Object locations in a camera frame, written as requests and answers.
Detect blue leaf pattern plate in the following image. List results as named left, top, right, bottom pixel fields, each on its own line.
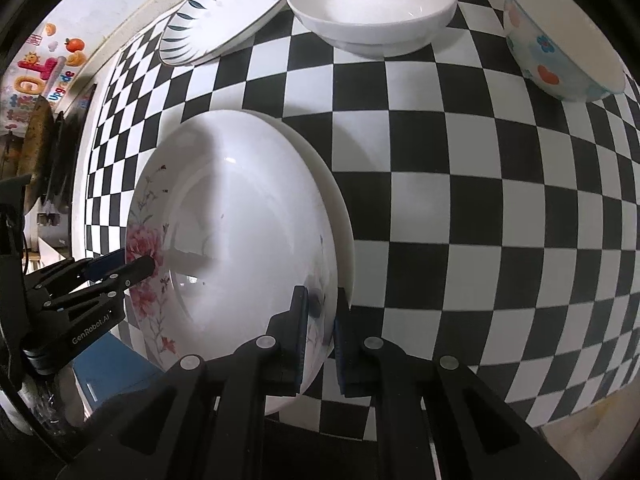
left=159, top=0, right=301, bottom=67

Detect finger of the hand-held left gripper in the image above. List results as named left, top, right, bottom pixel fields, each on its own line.
left=27, top=248, right=125, bottom=294
left=42, top=255, right=156, bottom=332

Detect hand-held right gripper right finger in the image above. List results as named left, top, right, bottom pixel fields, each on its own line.
left=335, top=288, right=581, bottom=480

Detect blue box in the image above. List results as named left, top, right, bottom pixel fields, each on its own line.
left=72, top=334, right=167, bottom=402

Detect pink floral white plate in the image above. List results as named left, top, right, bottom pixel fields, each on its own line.
left=125, top=110, right=333, bottom=413

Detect hanging dark kitchen utensils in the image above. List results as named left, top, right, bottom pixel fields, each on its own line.
left=0, top=85, right=97, bottom=217

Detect colourful wall stickers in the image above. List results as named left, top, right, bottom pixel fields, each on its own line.
left=0, top=22, right=89, bottom=132

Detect black white checkered tablecloth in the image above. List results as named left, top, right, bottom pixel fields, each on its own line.
left=85, top=0, right=640, bottom=443

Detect plain white plate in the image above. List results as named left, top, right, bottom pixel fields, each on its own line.
left=245, top=109, right=356, bottom=311

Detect blue orange flower bowl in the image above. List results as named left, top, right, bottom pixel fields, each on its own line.
left=502, top=0, right=629, bottom=104

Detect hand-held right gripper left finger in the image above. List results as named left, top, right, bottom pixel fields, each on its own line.
left=57, top=286, right=307, bottom=480

